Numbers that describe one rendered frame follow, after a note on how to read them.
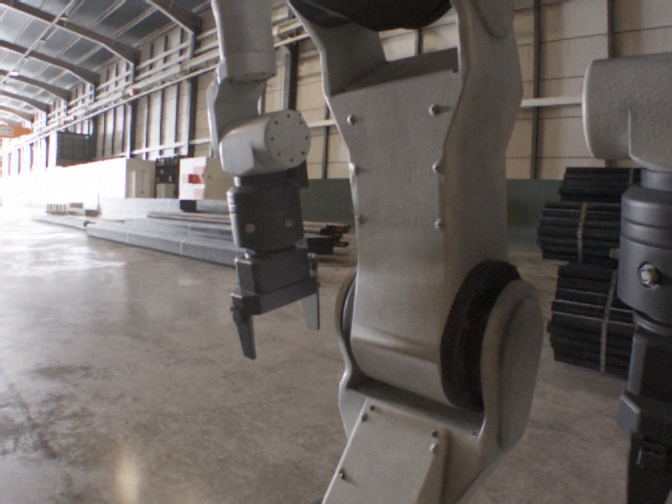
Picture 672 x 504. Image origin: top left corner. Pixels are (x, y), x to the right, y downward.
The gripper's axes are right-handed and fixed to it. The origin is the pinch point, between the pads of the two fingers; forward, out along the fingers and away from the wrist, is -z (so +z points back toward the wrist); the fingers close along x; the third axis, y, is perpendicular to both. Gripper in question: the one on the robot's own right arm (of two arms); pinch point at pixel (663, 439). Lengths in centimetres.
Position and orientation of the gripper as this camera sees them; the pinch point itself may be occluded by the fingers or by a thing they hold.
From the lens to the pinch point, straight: 39.5
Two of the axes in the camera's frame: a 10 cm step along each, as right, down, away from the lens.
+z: -1.0, -9.7, -2.4
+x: 7.0, -2.3, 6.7
